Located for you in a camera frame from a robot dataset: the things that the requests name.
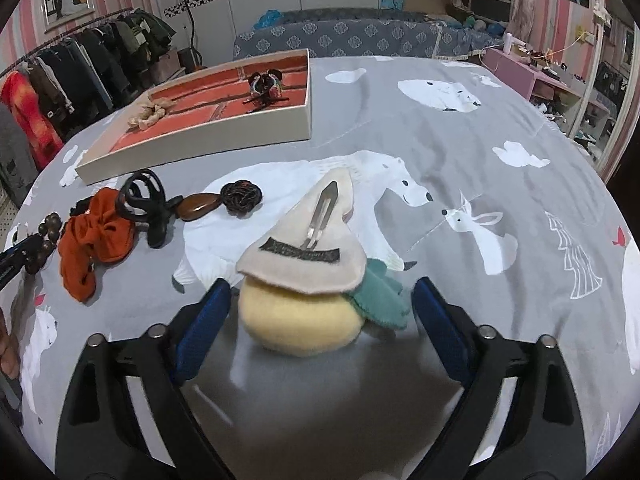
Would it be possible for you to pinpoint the pink curtain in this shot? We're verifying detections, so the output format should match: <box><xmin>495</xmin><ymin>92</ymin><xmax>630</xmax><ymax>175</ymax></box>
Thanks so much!
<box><xmin>505</xmin><ymin>0</ymin><xmax>557</xmax><ymax>47</ymax></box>

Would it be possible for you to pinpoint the black claw hair clip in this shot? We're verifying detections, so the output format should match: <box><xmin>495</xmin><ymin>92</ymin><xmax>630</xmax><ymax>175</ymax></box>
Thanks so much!
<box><xmin>117</xmin><ymin>169</ymin><xmax>184</xmax><ymax>249</ymax></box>

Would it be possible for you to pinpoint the brown wooden bead bracelet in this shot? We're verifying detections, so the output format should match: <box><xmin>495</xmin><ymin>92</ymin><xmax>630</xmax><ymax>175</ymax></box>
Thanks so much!
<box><xmin>24</xmin><ymin>212</ymin><xmax>67</xmax><ymax>276</ymax></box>

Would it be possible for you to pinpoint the felt hat plush hair clip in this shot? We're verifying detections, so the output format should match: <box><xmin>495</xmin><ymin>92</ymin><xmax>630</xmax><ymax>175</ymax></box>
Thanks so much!
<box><xmin>236</xmin><ymin>167</ymin><xmax>414</xmax><ymax>359</ymax></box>

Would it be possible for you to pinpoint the dark woven knot hair tie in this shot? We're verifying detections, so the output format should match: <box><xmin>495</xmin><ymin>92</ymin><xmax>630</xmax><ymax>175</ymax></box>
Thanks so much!
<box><xmin>220</xmin><ymin>180</ymin><xmax>264</xmax><ymax>217</ymax></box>

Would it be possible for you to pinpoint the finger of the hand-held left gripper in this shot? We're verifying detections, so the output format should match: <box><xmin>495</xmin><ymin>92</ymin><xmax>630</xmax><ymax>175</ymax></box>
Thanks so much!
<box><xmin>0</xmin><ymin>235</ymin><xmax>43</xmax><ymax>292</ymax></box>

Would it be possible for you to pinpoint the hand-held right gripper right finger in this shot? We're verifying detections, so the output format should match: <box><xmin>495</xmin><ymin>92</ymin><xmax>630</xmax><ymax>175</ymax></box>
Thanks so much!
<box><xmin>412</xmin><ymin>276</ymin><xmax>587</xmax><ymax>480</ymax></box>

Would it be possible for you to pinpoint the metal clothes rack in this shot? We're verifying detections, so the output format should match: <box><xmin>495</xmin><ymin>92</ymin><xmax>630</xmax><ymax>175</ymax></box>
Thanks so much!
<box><xmin>0</xmin><ymin>6</ymin><xmax>137</xmax><ymax>78</ymax></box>

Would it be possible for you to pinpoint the person's left hand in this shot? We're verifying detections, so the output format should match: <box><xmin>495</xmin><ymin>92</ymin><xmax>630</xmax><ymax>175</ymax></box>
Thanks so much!
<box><xmin>0</xmin><ymin>305</ymin><xmax>22</xmax><ymax>382</ymax></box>

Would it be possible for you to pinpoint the black slim hair clip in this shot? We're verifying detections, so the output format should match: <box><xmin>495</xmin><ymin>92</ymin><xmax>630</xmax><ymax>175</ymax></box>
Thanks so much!
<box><xmin>242</xmin><ymin>91</ymin><xmax>292</xmax><ymax>109</ymax></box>

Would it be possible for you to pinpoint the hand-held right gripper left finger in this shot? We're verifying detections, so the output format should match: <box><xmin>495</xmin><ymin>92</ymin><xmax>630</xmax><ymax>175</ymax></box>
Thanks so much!
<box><xmin>55</xmin><ymin>277</ymin><xmax>236</xmax><ymax>480</ymax></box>

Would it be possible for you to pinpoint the beige scrunchie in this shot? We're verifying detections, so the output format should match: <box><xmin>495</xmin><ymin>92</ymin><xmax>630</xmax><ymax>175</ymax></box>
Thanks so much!
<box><xmin>125</xmin><ymin>99</ymin><xmax>177</xmax><ymax>133</ymax></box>

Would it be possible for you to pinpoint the black hair tie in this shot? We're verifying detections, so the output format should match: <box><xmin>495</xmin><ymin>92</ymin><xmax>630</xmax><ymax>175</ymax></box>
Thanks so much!
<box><xmin>69</xmin><ymin>196</ymin><xmax>100</xmax><ymax>218</ymax></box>

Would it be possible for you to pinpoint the bed with blue patterned cover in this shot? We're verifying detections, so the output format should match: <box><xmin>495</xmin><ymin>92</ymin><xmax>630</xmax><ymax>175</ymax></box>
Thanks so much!
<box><xmin>232</xmin><ymin>7</ymin><xmax>501</xmax><ymax>64</ymax></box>

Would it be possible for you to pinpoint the beige tray with red lining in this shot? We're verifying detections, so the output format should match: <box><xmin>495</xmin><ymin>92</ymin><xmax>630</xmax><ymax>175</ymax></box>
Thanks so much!
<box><xmin>75</xmin><ymin>49</ymin><xmax>313</xmax><ymax>186</ymax></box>

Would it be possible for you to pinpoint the pink desk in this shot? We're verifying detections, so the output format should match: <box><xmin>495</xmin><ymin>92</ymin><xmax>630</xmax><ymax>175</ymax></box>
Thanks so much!
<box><xmin>480</xmin><ymin>45</ymin><xmax>601</xmax><ymax>113</ymax></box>

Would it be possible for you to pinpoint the row of hanging clothes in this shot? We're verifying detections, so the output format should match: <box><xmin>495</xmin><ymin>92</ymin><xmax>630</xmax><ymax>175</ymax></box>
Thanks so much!
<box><xmin>0</xmin><ymin>10</ymin><xmax>178</xmax><ymax>203</ymax></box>

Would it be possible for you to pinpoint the grey printed blanket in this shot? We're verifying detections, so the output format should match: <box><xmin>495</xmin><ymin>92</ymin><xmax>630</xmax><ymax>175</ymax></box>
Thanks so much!
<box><xmin>0</xmin><ymin>55</ymin><xmax>628</xmax><ymax>480</ymax></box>

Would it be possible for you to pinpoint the brown oval hair clip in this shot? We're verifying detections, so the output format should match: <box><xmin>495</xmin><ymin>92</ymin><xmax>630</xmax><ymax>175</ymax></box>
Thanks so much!
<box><xmin>172</xmin><ymin>192</ymin><xmax>226</xmax><ymax>222</ymax></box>

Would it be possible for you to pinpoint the garment steamer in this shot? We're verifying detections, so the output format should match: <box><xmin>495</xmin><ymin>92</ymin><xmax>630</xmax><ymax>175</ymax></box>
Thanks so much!
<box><xmin>167</xmin><ymin>0</ymin><xmax>208</xmax><ymax>73</ymax></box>

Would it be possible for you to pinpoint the white framed standing mirror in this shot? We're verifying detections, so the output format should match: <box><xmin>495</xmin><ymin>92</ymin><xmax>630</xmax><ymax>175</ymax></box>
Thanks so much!
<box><xmin>582</xmin><ymin>0</ymin><xmax>640</xmax><ymax>183</ymax></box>

